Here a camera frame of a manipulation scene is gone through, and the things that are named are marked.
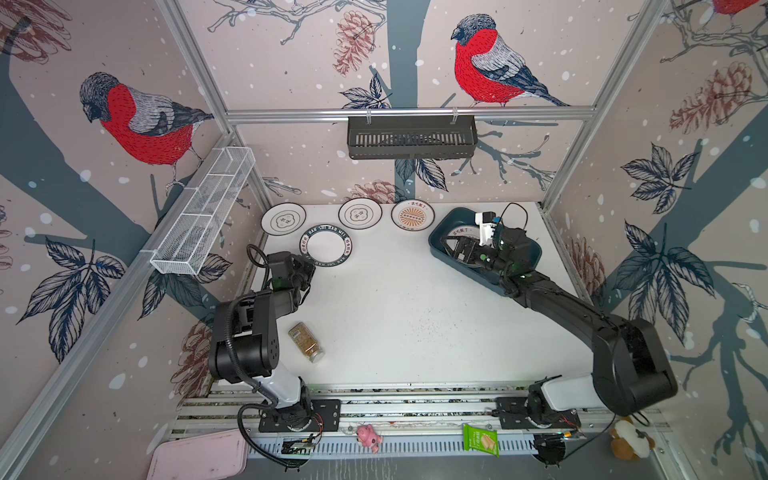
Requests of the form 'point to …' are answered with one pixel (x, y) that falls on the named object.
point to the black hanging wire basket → (411, 137)
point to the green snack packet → (481, 439)
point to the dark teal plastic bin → (437, 246)
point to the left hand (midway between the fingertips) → (314, 255)
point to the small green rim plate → (328, 245)
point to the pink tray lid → (200, 456)
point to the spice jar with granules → (308, 342)
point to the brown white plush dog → (628, 443)
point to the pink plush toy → (366, 435)
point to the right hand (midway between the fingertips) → (448, 243)
